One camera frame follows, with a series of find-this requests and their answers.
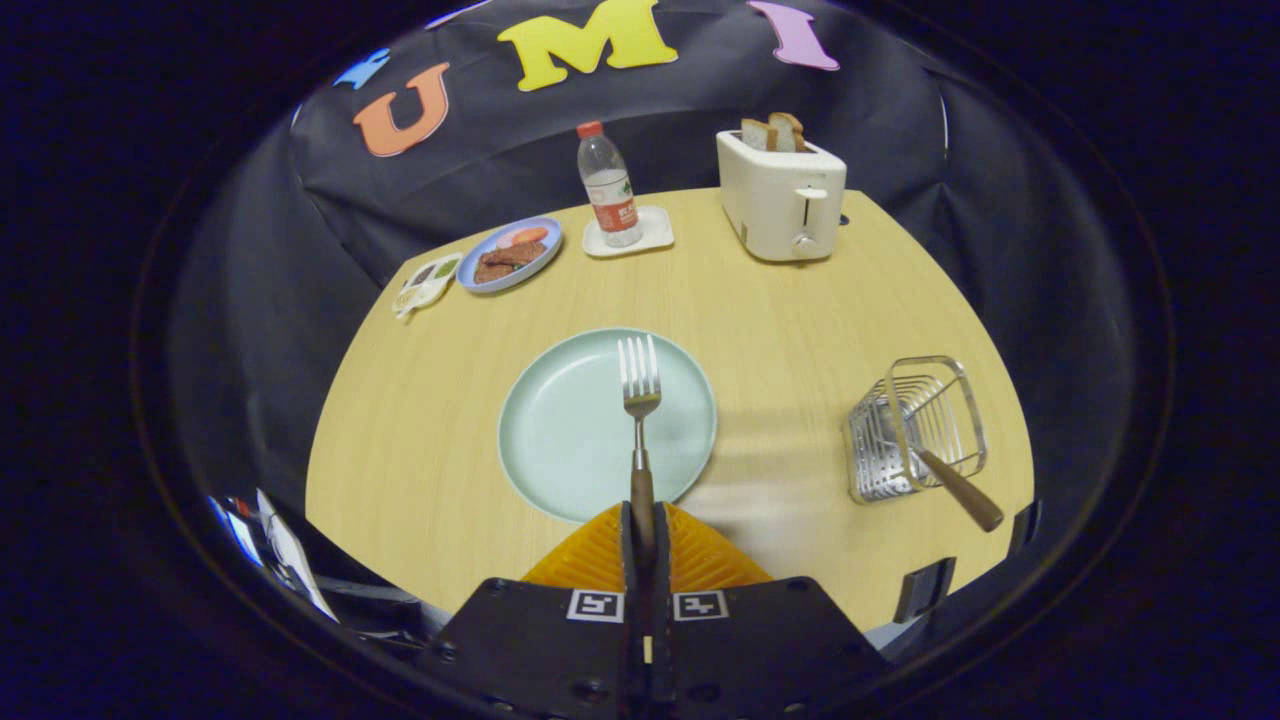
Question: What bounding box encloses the blue plate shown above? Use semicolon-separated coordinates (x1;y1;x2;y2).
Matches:
456;216;564;294

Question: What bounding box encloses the metal cutlery rack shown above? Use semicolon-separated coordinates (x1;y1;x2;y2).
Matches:
845;355;989;504

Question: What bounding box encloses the light green plate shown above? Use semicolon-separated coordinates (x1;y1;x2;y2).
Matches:
497;327;719;524

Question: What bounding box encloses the white divided sauce dish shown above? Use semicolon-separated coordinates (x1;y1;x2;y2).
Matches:
391;253;463;321

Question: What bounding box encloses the brown meat patty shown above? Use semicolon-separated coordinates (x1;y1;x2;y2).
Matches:
474;240;548;284

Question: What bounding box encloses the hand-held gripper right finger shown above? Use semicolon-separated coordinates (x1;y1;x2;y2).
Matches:
648;502;893;720

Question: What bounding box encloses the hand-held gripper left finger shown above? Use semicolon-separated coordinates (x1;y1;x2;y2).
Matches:
415;502;649;720

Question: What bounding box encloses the wooden handled metal spoon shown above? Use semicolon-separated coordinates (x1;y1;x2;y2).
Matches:
905;440;1005;533

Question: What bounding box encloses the white square coaster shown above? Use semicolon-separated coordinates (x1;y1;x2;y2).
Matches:
582;205;675;259

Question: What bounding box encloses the wooden handled metal fork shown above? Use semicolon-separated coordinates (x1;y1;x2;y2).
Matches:
617;335;663;561

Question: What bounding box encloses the black table clamp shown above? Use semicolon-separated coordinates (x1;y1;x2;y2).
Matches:
893;557;957;625
1008;500;1043;556

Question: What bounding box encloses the white toaster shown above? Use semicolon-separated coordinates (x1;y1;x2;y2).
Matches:
715;128;848;264

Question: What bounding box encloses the clear plastic water bottle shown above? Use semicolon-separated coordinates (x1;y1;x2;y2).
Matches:
576;121;644;249

